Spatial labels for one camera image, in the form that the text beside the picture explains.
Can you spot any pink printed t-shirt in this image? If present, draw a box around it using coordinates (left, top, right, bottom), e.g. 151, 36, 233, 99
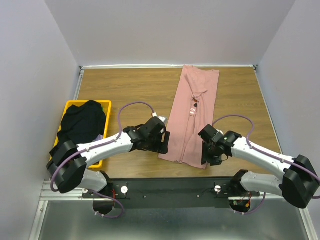
158, 65, 220, 169

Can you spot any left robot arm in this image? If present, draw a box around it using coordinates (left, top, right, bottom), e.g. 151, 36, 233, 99
46, 116, 170, 194

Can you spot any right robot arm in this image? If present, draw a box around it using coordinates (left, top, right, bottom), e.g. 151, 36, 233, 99
198, 124, 320, 209

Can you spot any lavender garment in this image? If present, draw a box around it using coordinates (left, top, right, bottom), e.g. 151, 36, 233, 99
93, 134, 104, 142

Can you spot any black t-shirt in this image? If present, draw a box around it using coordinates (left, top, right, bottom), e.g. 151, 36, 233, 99
49, 99, 107, 156

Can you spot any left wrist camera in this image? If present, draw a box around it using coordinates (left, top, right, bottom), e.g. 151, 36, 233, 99
152, 112, 168, 125

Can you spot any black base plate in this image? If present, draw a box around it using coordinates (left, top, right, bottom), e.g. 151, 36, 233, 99
92, 176, 261, 210

